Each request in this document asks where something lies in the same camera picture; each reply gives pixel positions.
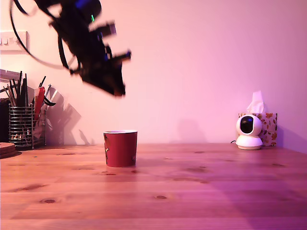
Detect red coffee cup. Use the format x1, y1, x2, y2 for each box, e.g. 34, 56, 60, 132
103, 130, 138, 168

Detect metal tongs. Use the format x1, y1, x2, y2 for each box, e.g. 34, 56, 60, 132
44, 84, 58, 108

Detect red utensil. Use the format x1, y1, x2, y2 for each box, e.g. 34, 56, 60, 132
34, 87, 46, 122

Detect black spatula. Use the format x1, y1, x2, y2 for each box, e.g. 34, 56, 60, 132
20, 73, 29, 108

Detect black chopstick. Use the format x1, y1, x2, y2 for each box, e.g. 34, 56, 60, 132
16, 71, 23, 101

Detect brown chopstick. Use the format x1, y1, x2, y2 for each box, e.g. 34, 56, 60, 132
3, 86, 16, 108

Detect dark box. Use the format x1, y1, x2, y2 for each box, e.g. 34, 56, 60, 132
0, 98, 10, 144

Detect round cork trivet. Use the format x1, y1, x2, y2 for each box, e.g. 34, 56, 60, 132
0, 142, 16, 160

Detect white tissue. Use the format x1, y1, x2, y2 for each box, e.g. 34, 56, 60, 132
246, 91, 265, 114

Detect leaf print tissue box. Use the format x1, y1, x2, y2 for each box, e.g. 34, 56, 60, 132
238, 113, 278, 147

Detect short thick black cable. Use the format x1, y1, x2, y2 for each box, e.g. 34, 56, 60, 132
58, 35, 82, 72

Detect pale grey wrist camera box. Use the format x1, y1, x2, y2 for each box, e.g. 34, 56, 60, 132
89, 20, 118, 39

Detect long thin black cable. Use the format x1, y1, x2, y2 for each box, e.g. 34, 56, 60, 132
9, 0, 72, 70

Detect wire utensil rack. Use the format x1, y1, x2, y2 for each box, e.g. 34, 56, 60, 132
8, 106, 47, 150

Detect white wall rail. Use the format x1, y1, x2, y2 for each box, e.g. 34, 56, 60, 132
0, 69, 22, 83

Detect white wall switch plate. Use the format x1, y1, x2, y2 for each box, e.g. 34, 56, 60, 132
0, 31, 30, 55

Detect flat black cable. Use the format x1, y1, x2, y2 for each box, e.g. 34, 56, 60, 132
13, 0, 36, 17

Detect small white round camera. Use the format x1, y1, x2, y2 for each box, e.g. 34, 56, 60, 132
236, 115, 263, 151

